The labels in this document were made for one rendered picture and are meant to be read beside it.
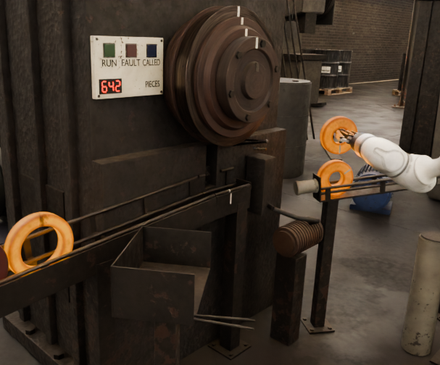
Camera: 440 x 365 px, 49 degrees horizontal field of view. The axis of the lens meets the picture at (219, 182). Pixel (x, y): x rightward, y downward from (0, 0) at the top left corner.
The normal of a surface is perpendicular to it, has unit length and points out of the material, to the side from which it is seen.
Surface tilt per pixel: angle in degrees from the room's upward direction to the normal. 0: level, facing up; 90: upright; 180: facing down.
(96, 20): 90
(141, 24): 90
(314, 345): 0
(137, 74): 90
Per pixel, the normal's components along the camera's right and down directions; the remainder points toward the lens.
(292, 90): 0.27, 0.29
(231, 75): 0.73, 0.22
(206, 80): -0.28, 0.25
